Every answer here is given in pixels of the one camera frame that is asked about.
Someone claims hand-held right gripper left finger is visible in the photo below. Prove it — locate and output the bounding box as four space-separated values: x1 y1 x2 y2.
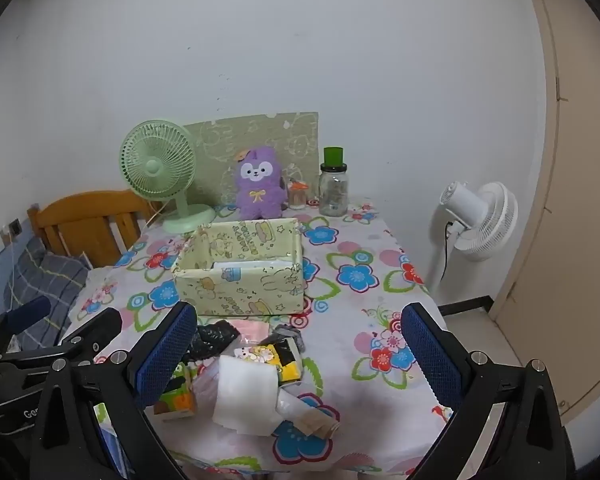
30 301 198 480

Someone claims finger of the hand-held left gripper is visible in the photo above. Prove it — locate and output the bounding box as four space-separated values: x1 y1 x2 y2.
0 295 52 348
0 307 123 367

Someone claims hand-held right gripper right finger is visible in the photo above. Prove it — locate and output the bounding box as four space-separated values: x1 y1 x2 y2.
401 302 578 480

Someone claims green and orange tissue pack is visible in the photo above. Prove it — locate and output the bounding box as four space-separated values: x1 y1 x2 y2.
152 360 198 423

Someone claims white roll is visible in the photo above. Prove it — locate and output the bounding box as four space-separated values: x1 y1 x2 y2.
212 355 342 438

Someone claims pale yellow printed storage box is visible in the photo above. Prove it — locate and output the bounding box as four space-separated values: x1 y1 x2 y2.
172 217 306 317

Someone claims grey plaid pillow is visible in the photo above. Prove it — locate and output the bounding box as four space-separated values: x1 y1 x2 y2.
5 235 91 351

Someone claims black plastic bag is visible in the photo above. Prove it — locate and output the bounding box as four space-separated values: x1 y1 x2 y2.
192 320 241 361

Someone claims yellow and black printed packet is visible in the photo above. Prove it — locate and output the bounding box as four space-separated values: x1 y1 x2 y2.
232 337 305 388

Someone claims grey crumpled packet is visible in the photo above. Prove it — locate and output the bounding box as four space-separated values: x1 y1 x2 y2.
271 324 307 353

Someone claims white standing fan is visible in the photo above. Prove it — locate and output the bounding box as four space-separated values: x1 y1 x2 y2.
427 180 520 296

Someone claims green desk fan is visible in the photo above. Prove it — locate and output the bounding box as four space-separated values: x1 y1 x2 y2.
119 120 216 235

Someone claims purple plush toy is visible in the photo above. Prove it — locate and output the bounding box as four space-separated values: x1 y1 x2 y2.
234 146 288 221

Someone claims glass jar with green lid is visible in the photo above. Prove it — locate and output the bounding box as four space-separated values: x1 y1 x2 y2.
319 146 351 218

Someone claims small jar with orange lid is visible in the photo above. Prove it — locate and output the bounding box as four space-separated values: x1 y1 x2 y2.
287 179 308 209

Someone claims beige door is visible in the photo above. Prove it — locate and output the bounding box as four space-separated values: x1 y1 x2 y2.
490 0 600 423

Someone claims green printed board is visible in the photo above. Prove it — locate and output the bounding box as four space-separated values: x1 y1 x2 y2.
182 112 320 208

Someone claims black fan cable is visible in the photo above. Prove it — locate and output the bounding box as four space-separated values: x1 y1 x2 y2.
440 220 456 281

